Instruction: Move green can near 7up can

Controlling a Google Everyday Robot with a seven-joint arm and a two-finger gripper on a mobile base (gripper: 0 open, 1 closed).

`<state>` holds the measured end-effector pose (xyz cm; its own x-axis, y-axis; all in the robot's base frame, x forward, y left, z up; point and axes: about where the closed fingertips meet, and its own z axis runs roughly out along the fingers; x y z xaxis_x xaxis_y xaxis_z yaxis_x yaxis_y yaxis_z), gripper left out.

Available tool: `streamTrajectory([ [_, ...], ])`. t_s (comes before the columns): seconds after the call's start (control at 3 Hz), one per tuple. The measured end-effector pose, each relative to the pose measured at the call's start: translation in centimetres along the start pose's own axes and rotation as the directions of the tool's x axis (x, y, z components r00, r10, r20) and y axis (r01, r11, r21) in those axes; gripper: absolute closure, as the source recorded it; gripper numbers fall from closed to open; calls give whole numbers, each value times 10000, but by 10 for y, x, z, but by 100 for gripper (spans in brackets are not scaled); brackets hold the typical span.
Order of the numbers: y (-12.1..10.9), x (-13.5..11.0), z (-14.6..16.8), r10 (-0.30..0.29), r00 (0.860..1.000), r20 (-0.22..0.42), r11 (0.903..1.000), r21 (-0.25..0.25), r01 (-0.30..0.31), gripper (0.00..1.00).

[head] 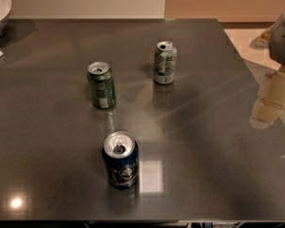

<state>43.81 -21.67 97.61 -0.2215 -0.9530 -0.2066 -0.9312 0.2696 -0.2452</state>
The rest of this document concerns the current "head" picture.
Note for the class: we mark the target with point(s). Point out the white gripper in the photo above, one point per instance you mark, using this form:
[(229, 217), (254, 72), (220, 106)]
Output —
[(283, 38)]

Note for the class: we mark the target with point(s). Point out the green soda can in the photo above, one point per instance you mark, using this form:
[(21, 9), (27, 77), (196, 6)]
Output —
[(101, 84)]

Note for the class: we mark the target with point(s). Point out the white green 7up can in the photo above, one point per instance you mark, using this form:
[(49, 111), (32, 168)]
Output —
[(165, 62)]

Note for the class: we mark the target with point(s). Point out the dark blue soda can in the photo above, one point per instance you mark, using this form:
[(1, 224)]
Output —
[(121, 158)]

